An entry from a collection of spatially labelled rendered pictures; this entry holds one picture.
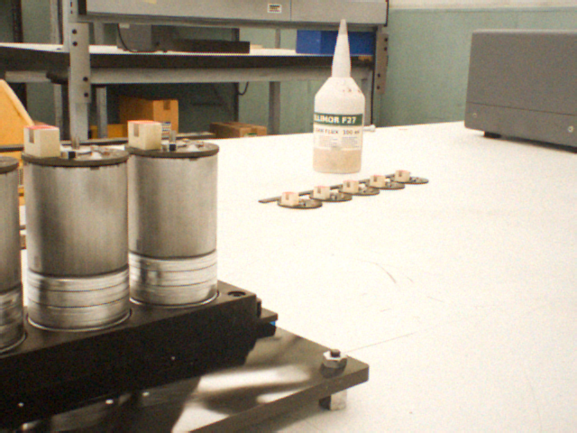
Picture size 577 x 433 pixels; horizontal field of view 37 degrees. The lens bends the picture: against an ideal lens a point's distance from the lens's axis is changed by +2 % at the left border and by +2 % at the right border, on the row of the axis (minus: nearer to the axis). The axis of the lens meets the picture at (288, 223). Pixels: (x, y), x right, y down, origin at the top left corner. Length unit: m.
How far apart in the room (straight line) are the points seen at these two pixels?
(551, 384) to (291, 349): 0.07
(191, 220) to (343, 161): 0.36
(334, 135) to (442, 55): 5.61
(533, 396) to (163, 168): 0.11
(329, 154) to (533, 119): 0.24
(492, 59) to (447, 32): 5.35
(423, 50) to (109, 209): 6.09
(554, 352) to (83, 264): 0.14
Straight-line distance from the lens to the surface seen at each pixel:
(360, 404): 0.23
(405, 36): 6.40
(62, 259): 0.21
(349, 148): 0.57
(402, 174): 0.55
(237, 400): 0.20
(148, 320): 0.22
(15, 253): 0.20
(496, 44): 0.80
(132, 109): 5.00
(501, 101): 0.79
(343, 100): 0.57
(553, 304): 0.32
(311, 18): 3.22
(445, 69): 6.15
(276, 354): 0.22
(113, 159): 0.21
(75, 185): 0.21
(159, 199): 0.22
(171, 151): 0.22
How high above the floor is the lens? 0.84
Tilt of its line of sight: 13 degrees down
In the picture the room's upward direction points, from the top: 2 degrees clockwise
